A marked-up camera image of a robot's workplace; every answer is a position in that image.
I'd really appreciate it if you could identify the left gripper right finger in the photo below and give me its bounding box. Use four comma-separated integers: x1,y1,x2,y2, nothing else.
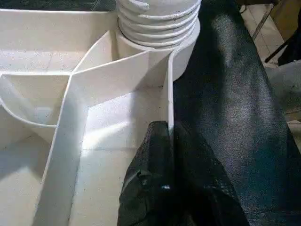
171,122,251,226

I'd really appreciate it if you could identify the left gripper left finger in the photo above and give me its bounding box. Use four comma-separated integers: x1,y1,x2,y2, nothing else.
117,121,175,226

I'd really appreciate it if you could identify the white plastic table leg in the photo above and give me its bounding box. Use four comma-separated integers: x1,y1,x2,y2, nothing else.
115,0,203,49

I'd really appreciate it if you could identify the white plastic table top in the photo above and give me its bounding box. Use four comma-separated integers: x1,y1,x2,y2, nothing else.
0,0,203,226

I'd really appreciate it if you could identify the black work mat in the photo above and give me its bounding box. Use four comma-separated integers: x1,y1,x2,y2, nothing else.
171,0,301,226

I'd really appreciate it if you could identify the black metal bar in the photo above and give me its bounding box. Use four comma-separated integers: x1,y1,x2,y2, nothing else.
263,33,301,65

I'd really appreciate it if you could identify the chrome metal frame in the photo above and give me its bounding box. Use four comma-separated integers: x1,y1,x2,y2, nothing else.
251,2,279,41

